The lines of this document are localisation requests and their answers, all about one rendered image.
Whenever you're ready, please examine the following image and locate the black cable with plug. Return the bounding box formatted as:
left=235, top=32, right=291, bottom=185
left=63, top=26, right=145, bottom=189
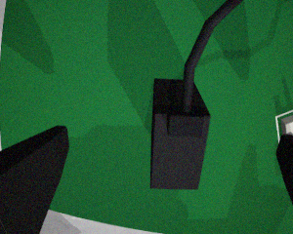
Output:
left=150, top=0, right=243, bottom=190

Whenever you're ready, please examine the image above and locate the green circuit board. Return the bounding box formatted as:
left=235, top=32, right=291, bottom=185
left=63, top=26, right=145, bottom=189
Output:
left=0, top=0, right=293, bottom=234

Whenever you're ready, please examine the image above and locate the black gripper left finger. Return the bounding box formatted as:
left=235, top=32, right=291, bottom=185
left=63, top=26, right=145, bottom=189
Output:
left=0, top=126, right=68, bottom=234

